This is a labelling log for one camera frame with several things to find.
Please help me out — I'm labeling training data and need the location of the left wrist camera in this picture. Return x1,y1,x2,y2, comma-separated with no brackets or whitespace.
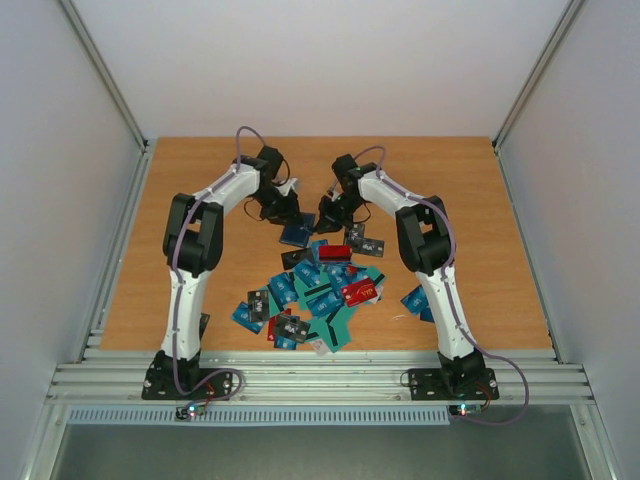
278,178,299,197

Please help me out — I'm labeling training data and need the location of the dark blue card holder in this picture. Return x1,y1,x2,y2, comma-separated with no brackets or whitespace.
279,213,316,248

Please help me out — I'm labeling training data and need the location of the blue card of pile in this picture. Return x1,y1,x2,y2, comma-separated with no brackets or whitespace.
310,239,328,263
274,336,298,350

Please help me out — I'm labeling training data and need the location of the black vip card centre left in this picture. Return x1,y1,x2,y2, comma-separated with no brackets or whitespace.
247,289,270,323

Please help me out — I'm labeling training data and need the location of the black vip card on red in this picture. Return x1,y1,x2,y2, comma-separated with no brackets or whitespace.
274,313,310,343

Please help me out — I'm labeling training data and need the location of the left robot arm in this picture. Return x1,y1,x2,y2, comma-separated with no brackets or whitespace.
160,146,302,398

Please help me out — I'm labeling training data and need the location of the black card under vip card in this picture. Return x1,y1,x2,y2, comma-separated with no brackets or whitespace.
344,224,365,250

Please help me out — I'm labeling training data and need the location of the left controller board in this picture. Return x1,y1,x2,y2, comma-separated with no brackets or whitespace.
175,404,206,421

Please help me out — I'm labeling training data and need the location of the black vip card upper right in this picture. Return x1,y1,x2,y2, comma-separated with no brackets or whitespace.
352,238,385,258

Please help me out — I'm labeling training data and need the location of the right controller board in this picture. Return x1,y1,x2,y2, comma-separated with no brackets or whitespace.
449,403,485,417

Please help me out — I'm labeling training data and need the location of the blue card right upper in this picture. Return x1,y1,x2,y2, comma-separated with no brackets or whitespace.
401,285,429,316

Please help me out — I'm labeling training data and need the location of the blue card top of pile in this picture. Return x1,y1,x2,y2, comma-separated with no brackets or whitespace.
310,239,328,263

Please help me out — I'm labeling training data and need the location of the plain black card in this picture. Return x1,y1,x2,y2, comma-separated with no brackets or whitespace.
281,248,314,271

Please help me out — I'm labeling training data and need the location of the black vip card far left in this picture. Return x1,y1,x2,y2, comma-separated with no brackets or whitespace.
199,313,210,339

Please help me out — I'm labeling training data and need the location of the aluminium rail frame front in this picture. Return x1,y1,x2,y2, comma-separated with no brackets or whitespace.
46,349,595,405

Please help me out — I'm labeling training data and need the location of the teal card with stripe bottom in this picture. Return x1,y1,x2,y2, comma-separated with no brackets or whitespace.
306,306,358,353

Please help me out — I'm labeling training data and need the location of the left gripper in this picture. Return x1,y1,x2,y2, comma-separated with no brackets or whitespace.
254,186,304,227

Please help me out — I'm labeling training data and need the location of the large teal card centre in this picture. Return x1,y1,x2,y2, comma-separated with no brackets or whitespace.
295,272,345,317

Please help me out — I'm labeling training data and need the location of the controller board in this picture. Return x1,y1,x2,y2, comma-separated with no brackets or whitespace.
175,404,206,421
449,403,485,417

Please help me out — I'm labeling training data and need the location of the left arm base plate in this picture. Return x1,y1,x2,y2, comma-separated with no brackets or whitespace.
141,368,238,401

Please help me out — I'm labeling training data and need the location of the grey slotted cable duct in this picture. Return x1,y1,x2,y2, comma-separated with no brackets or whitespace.
68,405,450,427

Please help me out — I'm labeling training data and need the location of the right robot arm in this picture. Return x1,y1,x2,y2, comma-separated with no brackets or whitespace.
315,154,486,398

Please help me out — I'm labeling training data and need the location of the blue card right lower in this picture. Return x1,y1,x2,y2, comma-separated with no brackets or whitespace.
419,307,435,323

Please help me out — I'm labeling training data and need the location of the blue card bottom of pile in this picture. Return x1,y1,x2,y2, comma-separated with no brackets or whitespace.
274,336,298,350

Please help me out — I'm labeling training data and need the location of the white card with red print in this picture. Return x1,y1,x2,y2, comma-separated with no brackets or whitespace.
310,340,325,355

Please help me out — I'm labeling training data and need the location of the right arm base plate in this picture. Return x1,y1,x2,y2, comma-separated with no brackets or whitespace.
403,368,500,402

